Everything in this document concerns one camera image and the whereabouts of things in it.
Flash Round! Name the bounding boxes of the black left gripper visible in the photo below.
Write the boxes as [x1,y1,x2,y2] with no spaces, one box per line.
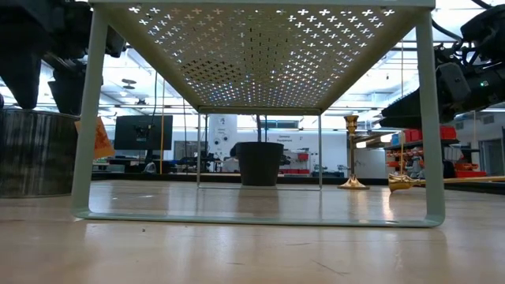
[0,0,95,117]

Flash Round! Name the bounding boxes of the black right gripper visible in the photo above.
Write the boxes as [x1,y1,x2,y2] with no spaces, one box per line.
[379,58,505,129]

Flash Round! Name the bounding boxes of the gold candlestick holder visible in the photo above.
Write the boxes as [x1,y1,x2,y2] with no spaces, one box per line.
[387,173,505,194]
[336,114,371,192]

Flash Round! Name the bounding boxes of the grey metal cup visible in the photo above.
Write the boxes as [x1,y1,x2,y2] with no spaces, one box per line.
[0,108,117,199]

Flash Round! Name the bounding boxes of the red storage bin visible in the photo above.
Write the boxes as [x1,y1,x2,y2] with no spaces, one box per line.
[439,125,458,141]
[404,128,423,144]

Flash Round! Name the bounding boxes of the black storage rack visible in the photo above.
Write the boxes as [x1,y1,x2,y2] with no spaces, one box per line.
[383,137,461,179]

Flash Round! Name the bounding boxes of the orange storage bins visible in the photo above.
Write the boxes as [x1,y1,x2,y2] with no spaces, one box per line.
[454,163,489,179]

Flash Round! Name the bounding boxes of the black background monitor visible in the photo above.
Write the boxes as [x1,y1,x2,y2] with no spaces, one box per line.
[114,114,174,151]

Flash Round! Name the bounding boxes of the black plant pot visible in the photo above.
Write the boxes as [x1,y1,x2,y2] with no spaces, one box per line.
[235,114,286,188]

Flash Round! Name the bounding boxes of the green perforated metal shelf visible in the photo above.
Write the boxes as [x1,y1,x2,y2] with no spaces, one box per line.
[70,0,447,230]

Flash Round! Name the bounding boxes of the black aluminium table frame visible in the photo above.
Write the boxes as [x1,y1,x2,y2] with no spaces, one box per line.
[90,171,505,195]

